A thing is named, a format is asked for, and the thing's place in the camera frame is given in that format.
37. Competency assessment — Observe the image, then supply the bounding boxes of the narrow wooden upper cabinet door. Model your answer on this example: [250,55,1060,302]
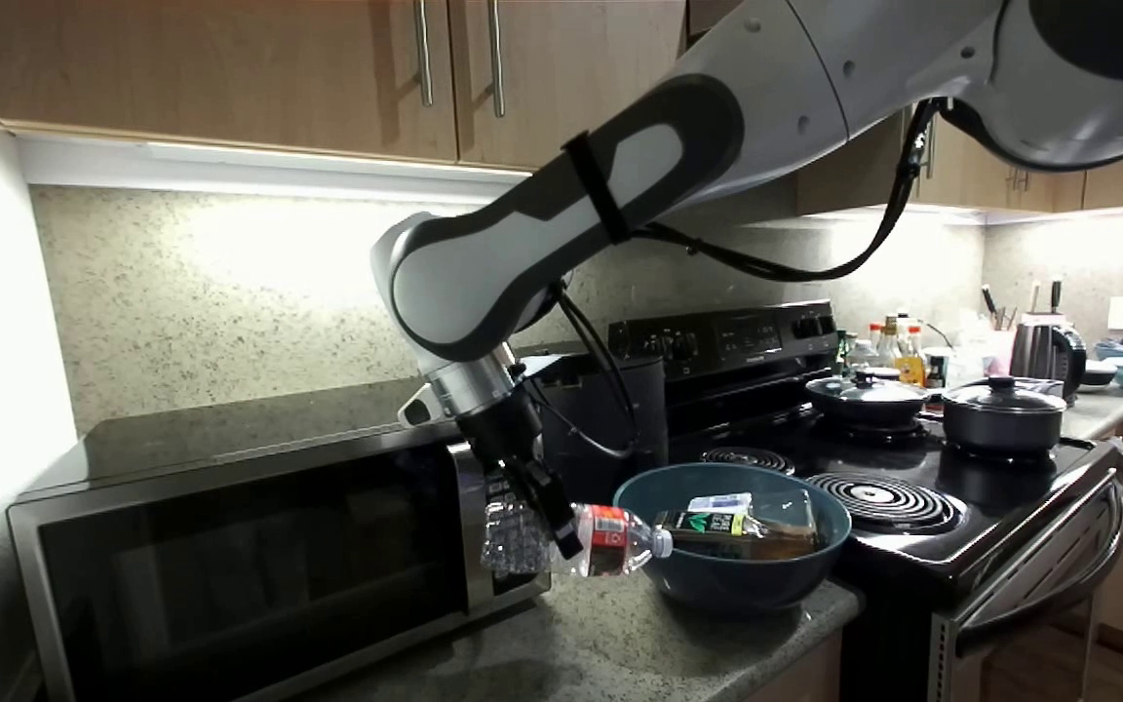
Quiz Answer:
[448,0,690,177]

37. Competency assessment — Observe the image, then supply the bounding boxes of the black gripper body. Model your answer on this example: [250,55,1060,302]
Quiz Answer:
[458,392,555,509]

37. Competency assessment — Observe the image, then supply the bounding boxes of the metal upper cabinet handle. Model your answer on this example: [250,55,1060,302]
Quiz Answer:
[408,0,439,115]
[479,0,509,123]

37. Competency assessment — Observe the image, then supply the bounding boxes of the under-cabinet light strip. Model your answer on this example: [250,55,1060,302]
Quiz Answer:
[13,132,536,211]

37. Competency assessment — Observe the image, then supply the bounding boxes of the stainless steel microwave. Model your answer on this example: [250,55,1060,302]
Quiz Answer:
[4,373,555,702]

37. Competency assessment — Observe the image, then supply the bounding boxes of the small black coil burner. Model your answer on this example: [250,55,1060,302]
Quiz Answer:
[696,445,791,475]

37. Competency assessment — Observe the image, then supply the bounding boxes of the black pan with glass lid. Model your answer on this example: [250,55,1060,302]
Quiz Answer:
[802,367,935,442]

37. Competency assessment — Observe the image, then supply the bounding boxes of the wide wooden upper cabinet door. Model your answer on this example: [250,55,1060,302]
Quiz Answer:
[0,0,458,164]

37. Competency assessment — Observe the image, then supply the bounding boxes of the black electric stove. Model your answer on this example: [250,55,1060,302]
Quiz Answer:
[604,302,1123,702]

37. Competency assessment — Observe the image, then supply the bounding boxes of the wooden lower cabinet door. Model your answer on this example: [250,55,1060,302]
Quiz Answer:
[742,631,847,702]

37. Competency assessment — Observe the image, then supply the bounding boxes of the wooden upper cabinets beyond hood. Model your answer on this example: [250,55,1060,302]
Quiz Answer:
[791,108,1123,219]

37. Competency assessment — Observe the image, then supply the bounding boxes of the yellow oil bottle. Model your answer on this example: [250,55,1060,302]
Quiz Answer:
[894,323,932,392]

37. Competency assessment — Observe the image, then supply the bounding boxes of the metal oven door handle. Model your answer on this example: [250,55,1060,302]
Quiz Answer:
[946,445,1123,644]

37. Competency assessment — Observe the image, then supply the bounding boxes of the small condiment bottle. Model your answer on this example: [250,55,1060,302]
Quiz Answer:
[860,320,898,371]

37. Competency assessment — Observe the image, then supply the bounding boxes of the steel electric kettle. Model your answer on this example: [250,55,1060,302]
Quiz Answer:
[1006,314,1091,397]

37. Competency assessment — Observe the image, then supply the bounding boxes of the bagged food packet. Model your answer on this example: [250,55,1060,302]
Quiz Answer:
[751,479,833,557]

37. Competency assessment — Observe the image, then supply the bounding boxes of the black pot with lid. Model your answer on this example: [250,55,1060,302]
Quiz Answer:
[941,373,1068,462]

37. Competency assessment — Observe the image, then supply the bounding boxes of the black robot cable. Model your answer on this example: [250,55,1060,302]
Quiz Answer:
[544,99,950,467]

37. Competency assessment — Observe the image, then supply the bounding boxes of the black cylindrical appliance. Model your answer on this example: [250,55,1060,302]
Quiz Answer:
[520,345,676,509]

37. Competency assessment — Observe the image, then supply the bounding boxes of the blue bowl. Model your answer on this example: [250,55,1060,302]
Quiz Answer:
[612,462,859,615]

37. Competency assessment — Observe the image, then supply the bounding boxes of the large black coil burner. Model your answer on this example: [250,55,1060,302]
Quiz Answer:
[808,467,967,539]

